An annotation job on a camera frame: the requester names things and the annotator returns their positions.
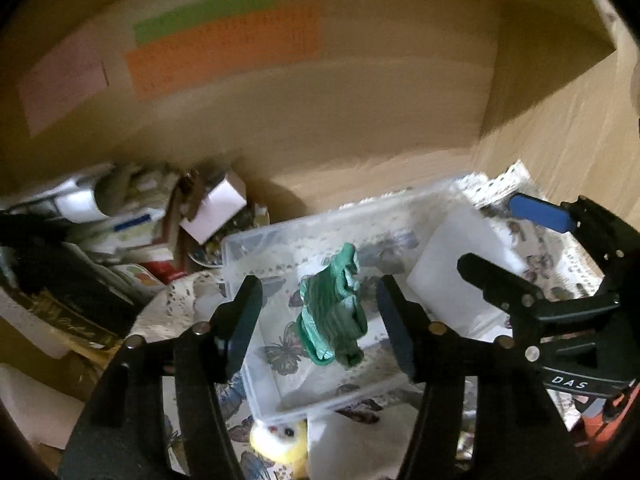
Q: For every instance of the clear plastic storage box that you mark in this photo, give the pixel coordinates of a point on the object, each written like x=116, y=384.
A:
x=390, y=233

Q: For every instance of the green striped knit cloth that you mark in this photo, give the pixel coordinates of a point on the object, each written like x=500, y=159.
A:
x=333, y=320

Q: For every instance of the green paper note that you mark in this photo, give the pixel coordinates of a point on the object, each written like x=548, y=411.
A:
x=192, y=15

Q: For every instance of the person's right hand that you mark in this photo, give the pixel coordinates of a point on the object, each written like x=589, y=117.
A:
x=586, y=406

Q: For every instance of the small white cardboard box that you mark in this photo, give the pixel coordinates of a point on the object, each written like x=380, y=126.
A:
x=212, y=204

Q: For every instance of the pink paper note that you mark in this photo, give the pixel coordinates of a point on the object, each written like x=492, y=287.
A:
x=68, y=75

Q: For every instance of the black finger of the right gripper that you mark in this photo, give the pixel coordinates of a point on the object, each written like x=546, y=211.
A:
x=500, y=287

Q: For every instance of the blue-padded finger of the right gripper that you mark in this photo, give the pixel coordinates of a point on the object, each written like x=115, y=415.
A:
x=540, y=212

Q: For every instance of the white drawstring pouch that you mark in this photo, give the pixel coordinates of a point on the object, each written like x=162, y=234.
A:
x=340, y=448

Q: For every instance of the white foam sponge block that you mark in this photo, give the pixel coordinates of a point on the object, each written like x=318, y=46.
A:
x=442, y=291

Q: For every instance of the stack of papers and books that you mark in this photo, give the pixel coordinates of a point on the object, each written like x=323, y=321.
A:
x=123, y=216

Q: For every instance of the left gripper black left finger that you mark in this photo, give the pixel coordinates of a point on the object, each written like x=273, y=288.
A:
x=120, y=432

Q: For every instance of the orange paper note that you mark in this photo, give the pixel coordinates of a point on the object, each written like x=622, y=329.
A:
x=254, y=41

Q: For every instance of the yellow white plush toy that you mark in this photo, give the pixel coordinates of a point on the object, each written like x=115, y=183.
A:
x=283, y=444

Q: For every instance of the butterfly print lace tablecloth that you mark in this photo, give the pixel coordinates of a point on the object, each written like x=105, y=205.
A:
x=553, y=262

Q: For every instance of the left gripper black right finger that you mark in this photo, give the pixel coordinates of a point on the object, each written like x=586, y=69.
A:
x=519, y=433

